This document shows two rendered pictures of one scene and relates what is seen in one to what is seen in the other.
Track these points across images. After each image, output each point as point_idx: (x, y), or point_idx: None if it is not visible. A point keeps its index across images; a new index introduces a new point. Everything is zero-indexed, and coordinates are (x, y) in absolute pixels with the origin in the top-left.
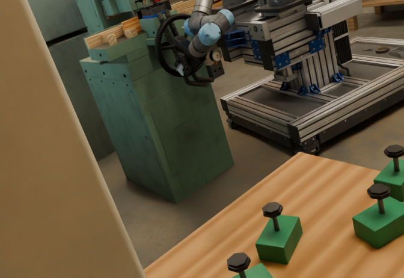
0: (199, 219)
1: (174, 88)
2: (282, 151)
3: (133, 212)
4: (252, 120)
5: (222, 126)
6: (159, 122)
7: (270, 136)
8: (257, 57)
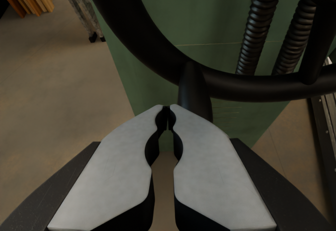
0: None
1: (217, 46)
2: (321, 193)
3: (114, 117)
4: (330, 119)
5: (270, 122)
6: (148, 87)
7: (327, 167)
8: None
